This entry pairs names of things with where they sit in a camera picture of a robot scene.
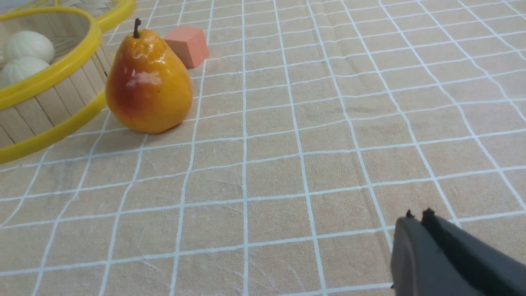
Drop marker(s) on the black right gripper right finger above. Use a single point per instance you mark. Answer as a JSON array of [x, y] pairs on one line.
[[486, 269]]

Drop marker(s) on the white bun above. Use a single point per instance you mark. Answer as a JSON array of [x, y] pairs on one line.
[[28, 44], [21, 68]]

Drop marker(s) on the checkered orange tablecloth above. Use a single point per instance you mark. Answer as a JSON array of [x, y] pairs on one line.
[[315, 125]]

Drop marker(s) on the woven bamboo steamer lid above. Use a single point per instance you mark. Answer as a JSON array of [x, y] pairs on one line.
[[109, 13]]

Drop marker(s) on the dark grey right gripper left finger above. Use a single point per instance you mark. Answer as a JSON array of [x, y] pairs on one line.
[[418, 265]]

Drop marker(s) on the pink foam cube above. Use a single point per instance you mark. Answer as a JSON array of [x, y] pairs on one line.
[[189, 44]]

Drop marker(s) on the bamboo steamer tray yellow rim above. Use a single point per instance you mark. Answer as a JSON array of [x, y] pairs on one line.
[[57, 101]]

